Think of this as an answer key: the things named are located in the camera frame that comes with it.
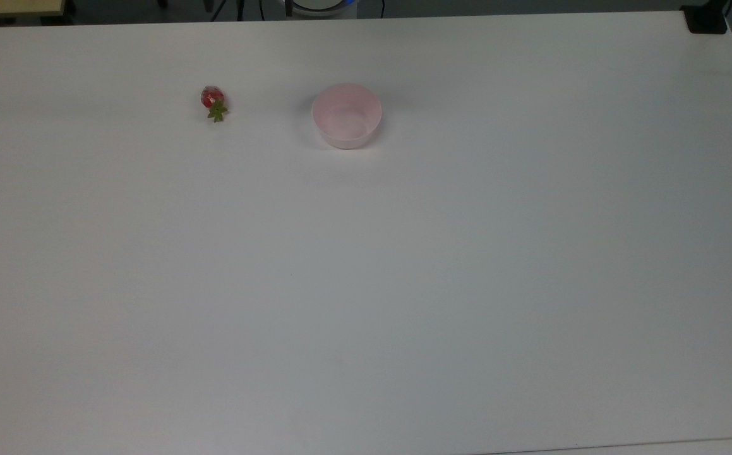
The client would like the red strawberry with green leaves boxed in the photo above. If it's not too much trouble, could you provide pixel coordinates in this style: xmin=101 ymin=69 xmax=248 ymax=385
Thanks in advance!
xmin=200 ymin=85 xmax=230 ymax=124

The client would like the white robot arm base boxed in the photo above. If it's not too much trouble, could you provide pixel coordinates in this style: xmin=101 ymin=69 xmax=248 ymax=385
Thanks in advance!
xmin=284 ymin=0 xmax=359 ymax=20

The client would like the pink plastic bowl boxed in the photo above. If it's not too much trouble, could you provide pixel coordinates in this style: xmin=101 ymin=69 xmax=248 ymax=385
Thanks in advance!
xmin=311 ymin=83 xmax=383 ymax=150

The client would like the black table clamp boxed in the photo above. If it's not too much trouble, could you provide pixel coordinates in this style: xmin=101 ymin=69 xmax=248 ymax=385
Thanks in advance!
xmin=680 ymin=0 xmax=732 ymax=35

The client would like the beige wooden table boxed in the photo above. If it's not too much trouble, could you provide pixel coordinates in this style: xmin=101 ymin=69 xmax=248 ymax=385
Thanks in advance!
xmin=0 ymin=0 xmax=67 ymax=22

